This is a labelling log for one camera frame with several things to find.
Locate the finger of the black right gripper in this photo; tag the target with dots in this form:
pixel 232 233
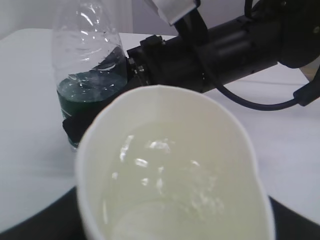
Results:
pixel 75 126

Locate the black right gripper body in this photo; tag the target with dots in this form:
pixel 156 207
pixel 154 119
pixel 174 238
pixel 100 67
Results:
pixel 169 62

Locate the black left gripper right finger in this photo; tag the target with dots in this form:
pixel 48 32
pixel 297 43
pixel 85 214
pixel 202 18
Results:
pixel 289 225

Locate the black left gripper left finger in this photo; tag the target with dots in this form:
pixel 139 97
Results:
pixel 59 221

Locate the clear green-label water bottle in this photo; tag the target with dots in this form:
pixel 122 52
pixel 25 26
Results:
pixel 88 60

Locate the white paper cup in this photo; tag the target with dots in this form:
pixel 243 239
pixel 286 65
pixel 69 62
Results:
pixel 167 163

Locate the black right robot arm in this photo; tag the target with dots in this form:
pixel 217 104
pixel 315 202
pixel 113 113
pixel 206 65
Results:
pixel 201 59

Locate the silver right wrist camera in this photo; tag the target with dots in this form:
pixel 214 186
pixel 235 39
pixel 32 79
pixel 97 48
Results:
pixel 171 11

